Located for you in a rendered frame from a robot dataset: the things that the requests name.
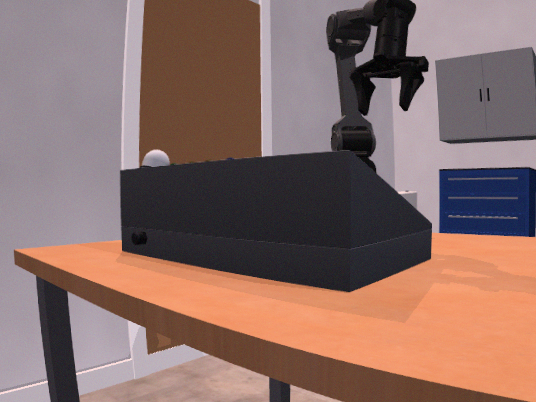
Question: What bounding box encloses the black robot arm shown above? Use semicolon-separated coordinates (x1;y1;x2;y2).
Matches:
326;0;416;172

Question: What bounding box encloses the black angled console housing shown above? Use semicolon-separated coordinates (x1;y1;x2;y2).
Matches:
120;150;432;292

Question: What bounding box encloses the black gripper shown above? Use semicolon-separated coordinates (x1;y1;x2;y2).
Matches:
349;36;429;116

